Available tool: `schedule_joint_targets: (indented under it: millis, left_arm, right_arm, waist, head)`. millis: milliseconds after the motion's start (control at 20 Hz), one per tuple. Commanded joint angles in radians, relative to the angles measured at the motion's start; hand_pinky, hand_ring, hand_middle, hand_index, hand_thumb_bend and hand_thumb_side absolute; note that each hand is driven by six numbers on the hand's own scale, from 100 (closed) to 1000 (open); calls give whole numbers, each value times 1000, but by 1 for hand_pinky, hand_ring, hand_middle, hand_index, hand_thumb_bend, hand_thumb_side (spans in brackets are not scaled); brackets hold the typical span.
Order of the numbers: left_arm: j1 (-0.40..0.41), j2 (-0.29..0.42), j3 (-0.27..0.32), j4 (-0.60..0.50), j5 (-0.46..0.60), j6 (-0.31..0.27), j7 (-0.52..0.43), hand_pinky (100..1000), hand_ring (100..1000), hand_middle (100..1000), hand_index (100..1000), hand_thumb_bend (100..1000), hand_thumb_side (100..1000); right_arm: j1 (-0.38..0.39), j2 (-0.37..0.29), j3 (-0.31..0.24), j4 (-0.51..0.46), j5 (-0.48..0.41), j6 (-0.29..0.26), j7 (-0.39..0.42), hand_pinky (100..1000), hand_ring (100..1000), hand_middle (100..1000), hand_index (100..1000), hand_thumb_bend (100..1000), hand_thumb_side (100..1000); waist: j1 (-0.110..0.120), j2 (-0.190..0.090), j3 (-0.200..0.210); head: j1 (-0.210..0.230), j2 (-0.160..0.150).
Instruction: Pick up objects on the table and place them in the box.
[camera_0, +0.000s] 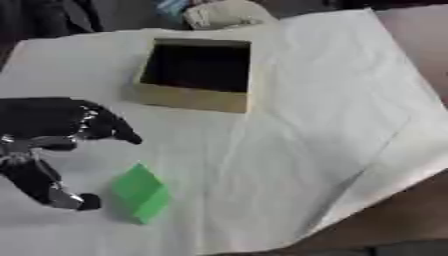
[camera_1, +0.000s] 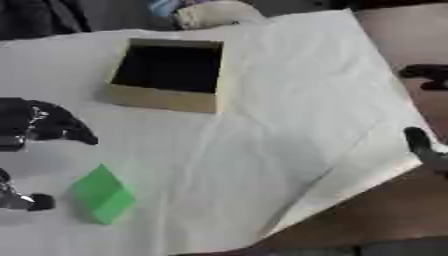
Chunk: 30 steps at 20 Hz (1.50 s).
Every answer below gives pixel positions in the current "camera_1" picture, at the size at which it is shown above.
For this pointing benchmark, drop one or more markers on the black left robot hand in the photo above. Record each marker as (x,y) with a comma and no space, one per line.
(55,123)

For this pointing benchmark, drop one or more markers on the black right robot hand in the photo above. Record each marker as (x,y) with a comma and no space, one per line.
(417,140)

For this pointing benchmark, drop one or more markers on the tan cardboard box black inside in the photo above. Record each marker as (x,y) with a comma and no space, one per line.
(166,100)

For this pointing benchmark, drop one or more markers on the black chair base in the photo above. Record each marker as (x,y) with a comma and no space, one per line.
(429,74)

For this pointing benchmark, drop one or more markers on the green block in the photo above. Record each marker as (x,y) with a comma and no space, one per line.
(104,196)

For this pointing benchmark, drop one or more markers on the cream fabric bag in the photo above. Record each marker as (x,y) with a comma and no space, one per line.
(217,15)

